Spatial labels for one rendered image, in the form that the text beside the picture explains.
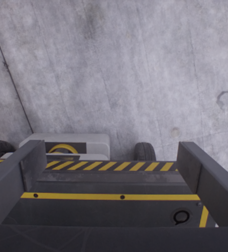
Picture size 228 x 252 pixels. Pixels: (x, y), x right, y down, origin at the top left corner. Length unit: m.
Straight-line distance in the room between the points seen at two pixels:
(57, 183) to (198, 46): 0.56
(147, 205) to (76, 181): 0.14
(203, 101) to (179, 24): 0.26
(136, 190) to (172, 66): 0.42
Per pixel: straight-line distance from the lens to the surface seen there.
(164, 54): 0.62
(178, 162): 0.17
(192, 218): 0.41
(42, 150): 0.16
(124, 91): 0.60
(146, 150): 0.52
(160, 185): 0.34
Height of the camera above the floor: 0.59
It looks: 74 degrees down
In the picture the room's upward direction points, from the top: 179 degrees counter-clockwise
